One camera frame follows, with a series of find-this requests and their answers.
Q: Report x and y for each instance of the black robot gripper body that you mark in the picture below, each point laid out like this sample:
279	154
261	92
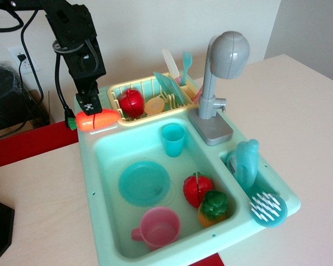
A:
75	32

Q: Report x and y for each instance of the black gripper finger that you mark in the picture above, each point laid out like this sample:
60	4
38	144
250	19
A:
84	103
94	104

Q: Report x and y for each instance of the orange toy carrot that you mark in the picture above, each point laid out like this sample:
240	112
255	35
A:
87	123

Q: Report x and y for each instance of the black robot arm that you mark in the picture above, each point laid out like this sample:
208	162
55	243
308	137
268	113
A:
13	6

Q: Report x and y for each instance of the teal plate in rack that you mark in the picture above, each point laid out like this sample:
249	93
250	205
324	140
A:
170	87

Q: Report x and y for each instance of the teal toy plate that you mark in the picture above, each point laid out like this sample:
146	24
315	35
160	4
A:
144	183

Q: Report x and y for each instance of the red toy apple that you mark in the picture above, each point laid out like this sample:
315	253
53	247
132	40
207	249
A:
132	103

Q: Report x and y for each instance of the yellow dish drying rack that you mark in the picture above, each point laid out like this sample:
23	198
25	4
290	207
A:
149	89

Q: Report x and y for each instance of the yellow toy lemon slice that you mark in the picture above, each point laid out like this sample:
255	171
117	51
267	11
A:
154	106

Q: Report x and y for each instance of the black plastic bag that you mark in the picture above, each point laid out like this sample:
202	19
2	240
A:
16	103

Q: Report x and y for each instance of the white toy knife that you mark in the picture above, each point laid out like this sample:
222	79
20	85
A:
171	64

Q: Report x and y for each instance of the teal toy cup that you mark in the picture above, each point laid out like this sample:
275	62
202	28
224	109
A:
173	136

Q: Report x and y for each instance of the pink toy utensil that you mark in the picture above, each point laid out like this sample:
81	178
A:
197	94

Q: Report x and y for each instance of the teal toy fork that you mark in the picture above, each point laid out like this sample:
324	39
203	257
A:
187	63

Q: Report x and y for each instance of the mint green toy sink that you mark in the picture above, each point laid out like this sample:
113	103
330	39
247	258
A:
107	152

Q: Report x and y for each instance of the red toy strawberry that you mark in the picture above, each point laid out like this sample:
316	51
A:
195	187

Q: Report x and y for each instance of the grey toy faucet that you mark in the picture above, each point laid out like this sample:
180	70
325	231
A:
226	58

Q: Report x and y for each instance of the pink toy mug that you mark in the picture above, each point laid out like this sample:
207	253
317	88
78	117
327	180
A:
160	226

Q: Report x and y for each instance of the teal dish soap bottle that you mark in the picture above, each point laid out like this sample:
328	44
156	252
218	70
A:
243	163

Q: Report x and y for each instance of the teal dish brush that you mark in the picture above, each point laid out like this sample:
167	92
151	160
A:
267	209

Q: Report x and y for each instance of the white wall outlet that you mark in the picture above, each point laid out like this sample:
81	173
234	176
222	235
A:
20	57

